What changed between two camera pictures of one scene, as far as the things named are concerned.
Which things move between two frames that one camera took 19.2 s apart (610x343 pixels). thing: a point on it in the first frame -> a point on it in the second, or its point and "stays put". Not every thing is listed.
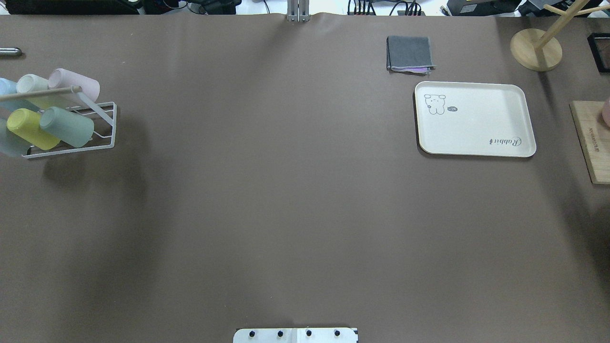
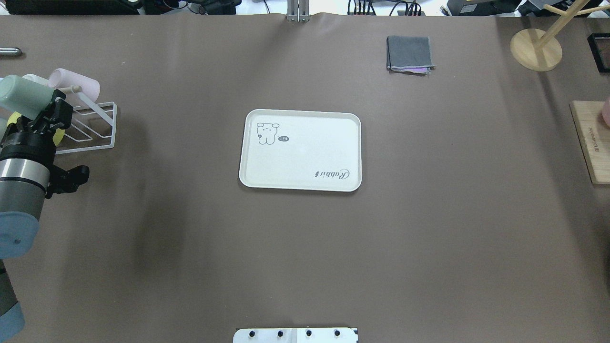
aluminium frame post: (298, 11) stays put
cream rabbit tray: (472, 119) -> (300, 150)
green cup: (73, 130) -> (24, 96)
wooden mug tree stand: (539, 51) stays put
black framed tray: (599, 44) stays put
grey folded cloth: (409, 55) stays put
